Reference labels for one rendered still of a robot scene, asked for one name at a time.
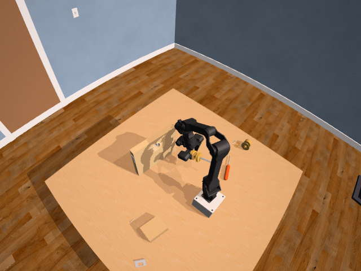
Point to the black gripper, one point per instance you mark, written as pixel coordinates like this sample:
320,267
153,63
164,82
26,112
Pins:
195,144

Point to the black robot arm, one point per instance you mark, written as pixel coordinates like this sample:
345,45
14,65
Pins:
219,150

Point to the brass door knob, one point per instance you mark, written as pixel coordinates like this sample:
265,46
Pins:
197,156
247,143

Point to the tan wooden door slab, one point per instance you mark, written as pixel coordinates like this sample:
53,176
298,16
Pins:
146,155

